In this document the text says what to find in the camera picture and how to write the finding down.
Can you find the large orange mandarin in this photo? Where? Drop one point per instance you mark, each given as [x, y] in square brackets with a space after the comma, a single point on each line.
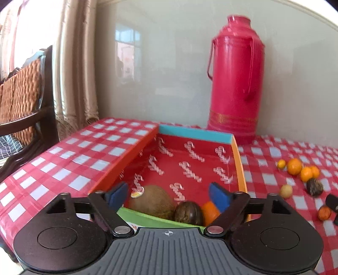
[294, 166]

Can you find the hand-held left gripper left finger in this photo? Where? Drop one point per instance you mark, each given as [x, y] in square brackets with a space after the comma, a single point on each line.
[118, 196]

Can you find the dark passion fruit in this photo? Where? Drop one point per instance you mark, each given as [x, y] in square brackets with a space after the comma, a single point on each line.
[314, 187]
[188, 214]

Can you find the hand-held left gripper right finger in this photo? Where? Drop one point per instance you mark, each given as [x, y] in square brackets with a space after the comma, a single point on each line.
[219, 198]

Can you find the brown kiwi with sticker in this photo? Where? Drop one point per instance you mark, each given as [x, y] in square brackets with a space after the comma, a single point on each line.
[155, 203]

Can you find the small yellow kumquat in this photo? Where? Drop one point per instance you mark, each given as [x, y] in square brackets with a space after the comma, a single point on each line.
[281, 164]

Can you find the red checked tablecloth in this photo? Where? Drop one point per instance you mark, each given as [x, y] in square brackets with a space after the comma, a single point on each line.
[79, 148]

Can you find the wooden chair with rattan back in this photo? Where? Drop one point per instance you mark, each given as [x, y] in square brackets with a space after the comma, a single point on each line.
[23, 92]

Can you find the blue plaid cloth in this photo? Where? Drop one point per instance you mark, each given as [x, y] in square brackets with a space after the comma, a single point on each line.
[8, 145]

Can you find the red thermos flask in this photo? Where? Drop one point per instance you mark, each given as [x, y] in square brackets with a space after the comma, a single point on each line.
[235, 79]

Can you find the beige curtain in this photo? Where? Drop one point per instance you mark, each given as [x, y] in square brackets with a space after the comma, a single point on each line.
[74, 66]

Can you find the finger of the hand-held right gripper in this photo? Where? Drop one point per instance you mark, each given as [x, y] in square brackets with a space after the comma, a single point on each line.
[336, 220]
[332, 203]

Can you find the small spotted orange fruit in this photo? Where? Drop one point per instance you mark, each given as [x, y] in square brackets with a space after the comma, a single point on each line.
[324, 213]

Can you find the colourful cardboard box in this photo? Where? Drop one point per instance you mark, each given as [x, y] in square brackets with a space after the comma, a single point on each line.
[184, 158]

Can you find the small pale round fruit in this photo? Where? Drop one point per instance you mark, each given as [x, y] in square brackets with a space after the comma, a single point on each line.
[286, 191]

